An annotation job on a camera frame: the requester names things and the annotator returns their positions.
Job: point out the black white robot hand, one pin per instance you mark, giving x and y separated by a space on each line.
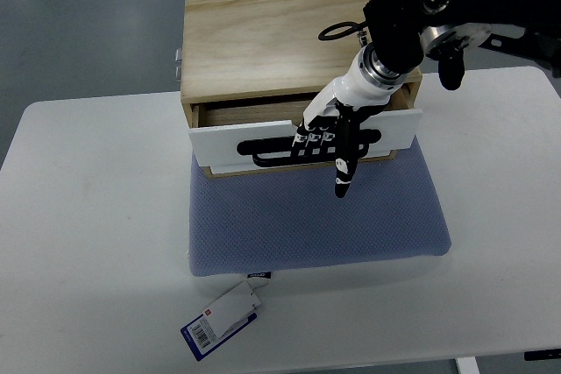
339 109

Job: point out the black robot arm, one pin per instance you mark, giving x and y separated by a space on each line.
396 28

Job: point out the wooden drawer cabinet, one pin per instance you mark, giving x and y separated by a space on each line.
249 70

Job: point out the blue mesh cushion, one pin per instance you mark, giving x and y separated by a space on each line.
268 222

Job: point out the silver cabinet hinge clips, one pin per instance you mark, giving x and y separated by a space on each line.
178 64

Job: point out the white blue product tag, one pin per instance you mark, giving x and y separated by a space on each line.
225 317

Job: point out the white table leg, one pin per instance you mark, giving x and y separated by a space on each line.
467 365

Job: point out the black object at table edge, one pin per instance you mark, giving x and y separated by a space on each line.
542 355

